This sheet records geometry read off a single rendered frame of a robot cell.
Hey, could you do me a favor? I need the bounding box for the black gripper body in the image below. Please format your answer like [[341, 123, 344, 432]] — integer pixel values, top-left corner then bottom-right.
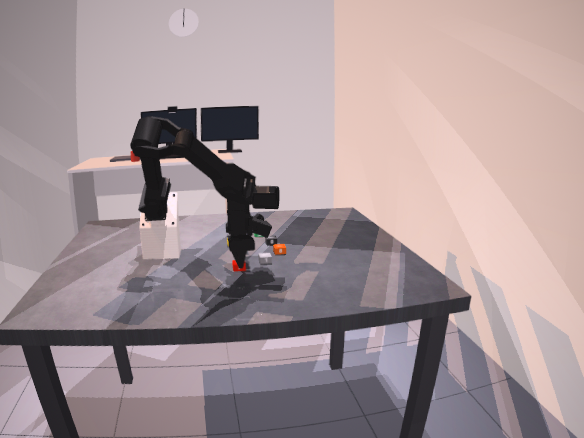
[[226, 208, 255, 252]]

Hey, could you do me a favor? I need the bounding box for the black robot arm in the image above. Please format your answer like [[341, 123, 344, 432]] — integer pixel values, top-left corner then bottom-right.
[[130, 116, 280, 238]]

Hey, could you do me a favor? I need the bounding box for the red block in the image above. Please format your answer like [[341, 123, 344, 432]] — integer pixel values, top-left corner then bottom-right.
[[232, 260, 246, 271]]

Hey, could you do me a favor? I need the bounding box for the orange block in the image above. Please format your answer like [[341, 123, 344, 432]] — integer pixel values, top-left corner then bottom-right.
[[273, 244, 286, 255]]

